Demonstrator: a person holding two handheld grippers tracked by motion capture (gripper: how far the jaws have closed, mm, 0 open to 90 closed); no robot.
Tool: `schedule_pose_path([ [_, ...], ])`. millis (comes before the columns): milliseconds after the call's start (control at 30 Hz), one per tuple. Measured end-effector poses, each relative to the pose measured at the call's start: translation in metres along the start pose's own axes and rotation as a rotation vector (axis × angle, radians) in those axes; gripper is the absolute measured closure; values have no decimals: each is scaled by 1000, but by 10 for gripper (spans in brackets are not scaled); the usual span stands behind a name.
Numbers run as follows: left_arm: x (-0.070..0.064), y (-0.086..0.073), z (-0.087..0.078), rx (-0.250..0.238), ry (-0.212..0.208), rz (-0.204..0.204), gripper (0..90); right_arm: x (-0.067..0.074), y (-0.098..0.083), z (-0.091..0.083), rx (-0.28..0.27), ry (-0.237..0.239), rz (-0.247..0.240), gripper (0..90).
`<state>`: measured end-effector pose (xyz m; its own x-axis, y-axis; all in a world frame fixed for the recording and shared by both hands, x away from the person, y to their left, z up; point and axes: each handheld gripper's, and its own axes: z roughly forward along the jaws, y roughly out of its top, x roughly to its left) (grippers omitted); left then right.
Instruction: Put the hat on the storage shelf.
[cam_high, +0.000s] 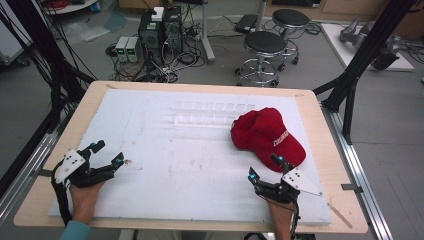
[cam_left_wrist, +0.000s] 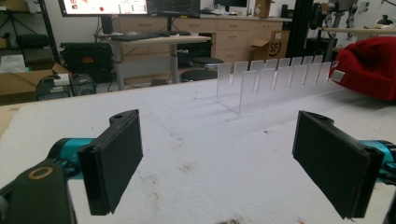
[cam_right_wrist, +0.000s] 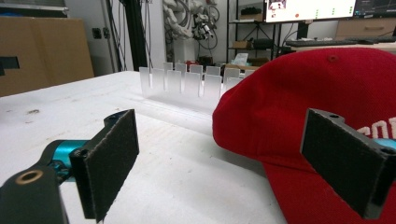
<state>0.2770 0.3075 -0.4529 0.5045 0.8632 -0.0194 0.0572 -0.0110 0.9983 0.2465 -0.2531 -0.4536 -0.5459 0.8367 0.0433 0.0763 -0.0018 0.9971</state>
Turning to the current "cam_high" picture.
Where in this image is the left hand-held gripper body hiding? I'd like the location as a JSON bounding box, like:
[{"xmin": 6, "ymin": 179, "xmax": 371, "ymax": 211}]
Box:
[{"xmin": 53, "ymin": 148, "xmax": 116, "ymax": 189}]

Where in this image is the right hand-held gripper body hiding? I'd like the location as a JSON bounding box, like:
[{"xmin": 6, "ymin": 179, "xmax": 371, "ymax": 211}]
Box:
[{"xmin": 255, "ymin": 167, "xmax": 324, "ymax": 205}]

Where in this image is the red baseball cap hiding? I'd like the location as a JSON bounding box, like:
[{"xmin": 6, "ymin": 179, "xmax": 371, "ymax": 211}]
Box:
[{"xmin": 230, "ymin": 106, "xmax": 307, "ymax": 174}]

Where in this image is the person's right hand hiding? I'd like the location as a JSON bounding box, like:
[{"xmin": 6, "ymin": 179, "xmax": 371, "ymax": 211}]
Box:
[{"xmin": 266, "ymin": 199, "xmax": 296, "ymax": 232}]

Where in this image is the person's left hand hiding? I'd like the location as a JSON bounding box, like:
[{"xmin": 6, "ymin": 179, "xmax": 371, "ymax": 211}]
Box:
[{"xmin": 69, "ymin": 181, "xmax": 106, "ymax": 225}]

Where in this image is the grey tape strip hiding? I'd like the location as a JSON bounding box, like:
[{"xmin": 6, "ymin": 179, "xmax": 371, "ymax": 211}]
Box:
[
  {"xmin": 340, "ymin": 182, "xmax": 364, "ymax": 195},
  {"xmin": 30, "ymin": 168, "xmax": 55, "ymax": 178}
]

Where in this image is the thin wooden stick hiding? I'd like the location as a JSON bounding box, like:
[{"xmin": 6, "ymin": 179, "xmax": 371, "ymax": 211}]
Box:
[{"xmin": 327, "ymin": 202, "xmax": 354, "ymax": 230}]

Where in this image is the white foam mat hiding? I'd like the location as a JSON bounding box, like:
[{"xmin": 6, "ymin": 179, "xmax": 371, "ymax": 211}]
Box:
[{"xmin": 47, "ymin": 88, "xmax": 333, "ymax": 225}]

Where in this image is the grey power supply unit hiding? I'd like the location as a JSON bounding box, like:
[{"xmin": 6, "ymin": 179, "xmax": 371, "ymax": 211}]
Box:
[
  {"xmin": 114, "ymin": 35, "xmax": 130, "ymax": 63},
  {"xmin": 126, "ymin": 36, "xmax": 143, "ymax": 63}
]

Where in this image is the clear plastic sheet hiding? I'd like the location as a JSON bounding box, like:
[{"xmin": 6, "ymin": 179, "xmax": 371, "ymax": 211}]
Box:
[{"xmin": 62, "ymin": 12, "xmax": 128, "ymax": 43}]

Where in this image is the black round stool chrome base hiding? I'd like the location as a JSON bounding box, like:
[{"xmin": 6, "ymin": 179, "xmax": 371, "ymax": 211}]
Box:
[
  {"xmin": 271, "ymin": 8, "xmax": 311, "ymax": 66},
  {"xmin": 234, "ymin": 30, "xmax": 290, "ymax": 89}
]

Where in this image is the black computer tower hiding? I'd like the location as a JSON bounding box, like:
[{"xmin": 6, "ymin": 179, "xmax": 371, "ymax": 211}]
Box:
[
  {"xmin": 162, "ymin": 5, "xmax": 185, "ymax": 55},
  {"xmin": 137, "ymin": 11, "xmax": 165, "ymax": 65}
]

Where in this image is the white platform board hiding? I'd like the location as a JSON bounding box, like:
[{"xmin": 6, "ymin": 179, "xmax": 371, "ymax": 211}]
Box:
[{"xmin": 320, "ymin": 22, "xmax": 416, "ymax": 73}]

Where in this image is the white round table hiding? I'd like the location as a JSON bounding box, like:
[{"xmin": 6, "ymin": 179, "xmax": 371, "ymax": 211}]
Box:
[{"xmin": 42, "ymin": 0, "xmax": 102, "ymax": 16}]

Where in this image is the black flat case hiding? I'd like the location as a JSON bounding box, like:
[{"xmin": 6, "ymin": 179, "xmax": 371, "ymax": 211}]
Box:
[{"xmin": 234, "ymin": 13, "xmax": 260, "ymax": 35}]

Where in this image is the grey metal table leg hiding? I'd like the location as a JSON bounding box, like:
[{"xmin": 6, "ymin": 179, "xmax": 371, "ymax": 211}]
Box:
[{"xmin": 199, "ymin": 0, "xmax": 216, "ymax": 65}]

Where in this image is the white box on computer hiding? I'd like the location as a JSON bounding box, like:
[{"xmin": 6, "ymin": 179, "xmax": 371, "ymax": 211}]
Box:
[{"xmin": 151, "ymin": 6, "xmax": 165, "ymax": 23}]

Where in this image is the grey robot machine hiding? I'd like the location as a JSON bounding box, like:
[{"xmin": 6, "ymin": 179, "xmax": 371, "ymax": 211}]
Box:
[{"xmin": 339, "ymin": 17, "xmax": 402, "ymax": 72}]

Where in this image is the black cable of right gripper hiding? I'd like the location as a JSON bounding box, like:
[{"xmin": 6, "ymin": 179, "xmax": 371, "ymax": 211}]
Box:
[{"xmin": 289, "ymin": 197, "xmax": 301, "ymax": 240}]

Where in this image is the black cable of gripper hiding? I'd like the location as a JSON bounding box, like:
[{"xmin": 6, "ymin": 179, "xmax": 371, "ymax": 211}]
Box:
[
  {"xmin": 289, "ymin": 197, "xmax": 301, "ymax": 240},
  {"xmin": 50, "ymin": 161, "xmax": 73, "ymax": 228}
]

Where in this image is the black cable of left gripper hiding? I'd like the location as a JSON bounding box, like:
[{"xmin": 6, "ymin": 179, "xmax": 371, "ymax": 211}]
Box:
[{"xmin": 50, "ymin": 161, "xmax": 73, "ymax": 228}]

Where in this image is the aluminium rail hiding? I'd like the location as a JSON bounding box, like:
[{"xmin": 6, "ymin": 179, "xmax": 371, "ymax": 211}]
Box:
[
  {"xmin": 320, "ymin": 102, "xmax": 395, "ymax": 240},
  {"xmin": 0, "ymin": 130, "xmax": 60, "ymax": 225}
]

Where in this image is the tangle of cables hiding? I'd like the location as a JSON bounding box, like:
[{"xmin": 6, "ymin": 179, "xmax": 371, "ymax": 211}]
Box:
[{"xmin": 105, "ymin": 42, "xmax": 206, "ymax": 84}]

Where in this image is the black metal stand with cables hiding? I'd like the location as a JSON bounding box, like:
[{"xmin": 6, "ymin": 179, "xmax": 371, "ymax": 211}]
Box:
[{"xmin": 0, "ymin": 0, "xmax": 98, "ymax": 135}]

